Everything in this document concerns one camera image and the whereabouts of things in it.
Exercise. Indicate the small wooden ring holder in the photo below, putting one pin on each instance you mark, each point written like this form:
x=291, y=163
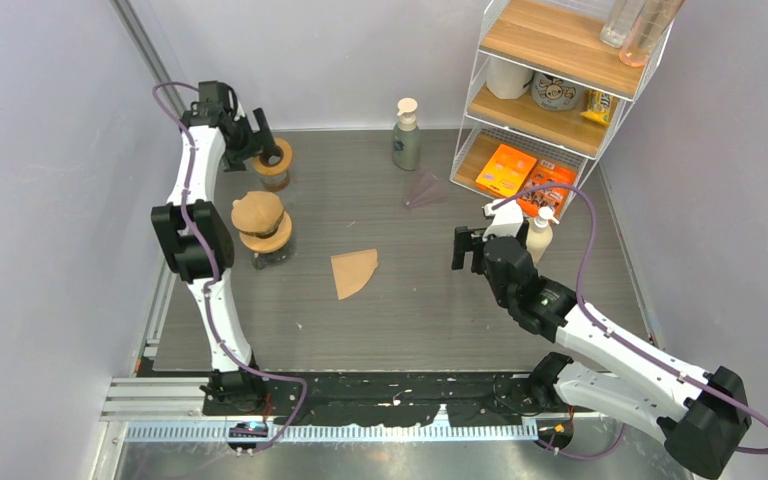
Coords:
x=275, y=162

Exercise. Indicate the white wire wooden shelf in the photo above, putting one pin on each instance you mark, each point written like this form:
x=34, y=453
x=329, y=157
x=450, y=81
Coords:
x=559, y=42

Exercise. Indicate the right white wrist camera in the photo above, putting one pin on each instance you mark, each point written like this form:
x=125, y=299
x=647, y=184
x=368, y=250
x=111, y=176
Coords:
x=506, y=218

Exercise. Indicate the clear glass bottle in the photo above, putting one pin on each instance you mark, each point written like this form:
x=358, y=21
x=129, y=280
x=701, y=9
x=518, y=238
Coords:
x=620, y=21

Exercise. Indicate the aluminium frame rail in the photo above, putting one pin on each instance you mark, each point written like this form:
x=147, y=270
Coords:
x=169, y=221

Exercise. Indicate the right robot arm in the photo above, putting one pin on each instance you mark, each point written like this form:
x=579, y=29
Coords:
x=690, y=410

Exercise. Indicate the small glass with wood band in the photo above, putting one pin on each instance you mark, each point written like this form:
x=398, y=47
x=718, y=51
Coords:
x=275, y=183

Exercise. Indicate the cream pump bottle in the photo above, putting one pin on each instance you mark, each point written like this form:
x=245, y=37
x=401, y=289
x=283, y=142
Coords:
x=540, y=233

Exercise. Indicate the cartoon printed tin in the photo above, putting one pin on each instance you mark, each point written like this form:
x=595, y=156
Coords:
x=554, y=93

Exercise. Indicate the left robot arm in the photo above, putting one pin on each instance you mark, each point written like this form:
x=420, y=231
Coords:
x=196, y=243

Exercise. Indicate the orange box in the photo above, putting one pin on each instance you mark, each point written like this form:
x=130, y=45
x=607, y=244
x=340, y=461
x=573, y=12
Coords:
x=505, y=171

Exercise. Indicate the pink glass dripper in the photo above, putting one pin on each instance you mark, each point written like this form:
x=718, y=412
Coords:
x=424, y=188

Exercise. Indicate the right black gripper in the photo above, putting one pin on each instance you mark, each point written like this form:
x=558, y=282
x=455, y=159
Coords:
x=462, y=244

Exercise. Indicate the yellow snack bag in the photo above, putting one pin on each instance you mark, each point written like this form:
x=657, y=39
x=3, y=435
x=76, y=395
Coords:
x=599, y=108

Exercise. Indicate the orange snack packet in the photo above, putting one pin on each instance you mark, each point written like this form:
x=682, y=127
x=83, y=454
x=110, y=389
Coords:
x=544, y=172

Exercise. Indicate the green pump bottle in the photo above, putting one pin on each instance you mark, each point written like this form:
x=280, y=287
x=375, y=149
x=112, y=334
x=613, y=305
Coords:
x=406, y=142

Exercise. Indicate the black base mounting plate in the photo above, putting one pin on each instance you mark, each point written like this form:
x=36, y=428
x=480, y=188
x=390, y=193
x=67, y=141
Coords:
x=389, y=399

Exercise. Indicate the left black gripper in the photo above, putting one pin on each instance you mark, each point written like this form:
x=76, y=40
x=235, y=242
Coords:
x=235, y=160

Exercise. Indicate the glass carafe server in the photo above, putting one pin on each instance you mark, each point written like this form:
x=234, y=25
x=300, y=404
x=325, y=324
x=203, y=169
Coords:
x=261, y=261

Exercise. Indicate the white paper roll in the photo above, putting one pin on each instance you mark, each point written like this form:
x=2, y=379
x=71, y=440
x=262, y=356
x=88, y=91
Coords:
x=507, y=80

